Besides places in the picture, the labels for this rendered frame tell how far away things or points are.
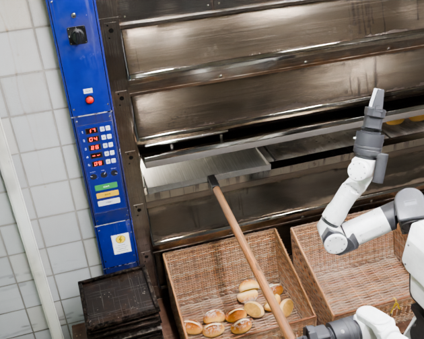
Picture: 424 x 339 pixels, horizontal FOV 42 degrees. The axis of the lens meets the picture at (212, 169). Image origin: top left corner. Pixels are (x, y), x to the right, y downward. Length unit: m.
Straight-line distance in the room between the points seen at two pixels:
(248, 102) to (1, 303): 1.37
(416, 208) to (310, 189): 0.81
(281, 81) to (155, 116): 0.53
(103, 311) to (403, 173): 1.54
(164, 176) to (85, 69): 0.66
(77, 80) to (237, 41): 0.61
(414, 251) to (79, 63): 1.27
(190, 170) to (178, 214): 0.20
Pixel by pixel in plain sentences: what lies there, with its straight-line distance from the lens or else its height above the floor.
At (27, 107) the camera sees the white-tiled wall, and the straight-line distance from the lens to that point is 2.11.
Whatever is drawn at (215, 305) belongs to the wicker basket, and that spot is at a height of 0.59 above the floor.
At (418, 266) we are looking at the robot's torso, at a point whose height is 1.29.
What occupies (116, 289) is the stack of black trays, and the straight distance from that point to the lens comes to 2.34.
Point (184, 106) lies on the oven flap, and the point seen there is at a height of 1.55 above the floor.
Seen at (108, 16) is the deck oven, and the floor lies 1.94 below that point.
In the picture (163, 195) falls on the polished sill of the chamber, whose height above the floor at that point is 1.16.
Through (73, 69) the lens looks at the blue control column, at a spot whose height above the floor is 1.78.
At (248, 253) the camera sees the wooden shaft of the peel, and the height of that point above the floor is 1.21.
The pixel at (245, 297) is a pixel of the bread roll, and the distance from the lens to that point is 2.60.
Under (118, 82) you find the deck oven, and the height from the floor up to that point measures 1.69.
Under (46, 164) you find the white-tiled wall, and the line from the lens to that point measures 2.22.
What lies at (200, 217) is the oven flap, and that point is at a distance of 2.47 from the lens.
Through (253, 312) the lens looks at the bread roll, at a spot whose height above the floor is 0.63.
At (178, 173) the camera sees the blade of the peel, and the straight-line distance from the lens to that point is 2.45.
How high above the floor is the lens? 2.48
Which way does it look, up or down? 32 degrees down
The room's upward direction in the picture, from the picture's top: 4 degrees counter-clockwise
